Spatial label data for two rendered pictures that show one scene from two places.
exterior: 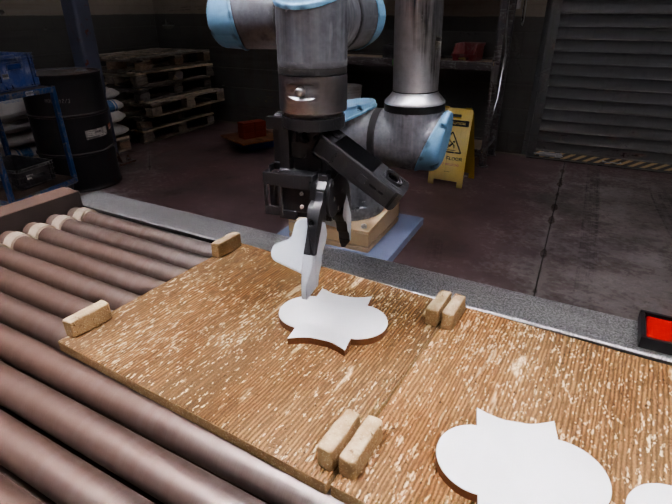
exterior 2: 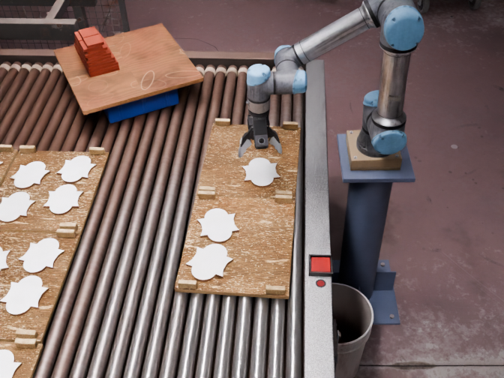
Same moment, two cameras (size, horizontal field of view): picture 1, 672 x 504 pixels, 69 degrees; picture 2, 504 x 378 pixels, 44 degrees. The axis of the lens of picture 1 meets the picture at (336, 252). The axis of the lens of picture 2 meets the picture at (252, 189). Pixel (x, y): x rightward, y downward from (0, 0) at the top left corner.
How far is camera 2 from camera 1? 1.92 m
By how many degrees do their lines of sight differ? 55
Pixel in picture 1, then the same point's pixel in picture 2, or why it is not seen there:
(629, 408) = (259, 248)
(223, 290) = not seen: hidden behind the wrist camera
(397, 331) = (266, 190)
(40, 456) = (179, 147)
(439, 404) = (235, 207)
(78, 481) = (177, 157)
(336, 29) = (254, 92)
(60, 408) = (193, 140)
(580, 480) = (219, 235)
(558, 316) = (316, 234)
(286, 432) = (207, 181)
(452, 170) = not seen: outside the picture
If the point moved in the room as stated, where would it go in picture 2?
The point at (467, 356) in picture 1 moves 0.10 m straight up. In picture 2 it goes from (262, 209) to (262, 188)
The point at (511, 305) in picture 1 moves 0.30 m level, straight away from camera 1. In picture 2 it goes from (315, 219) to (403, 216)
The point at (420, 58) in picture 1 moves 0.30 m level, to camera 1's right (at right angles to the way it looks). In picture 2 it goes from (380, 100) to (436, 152)
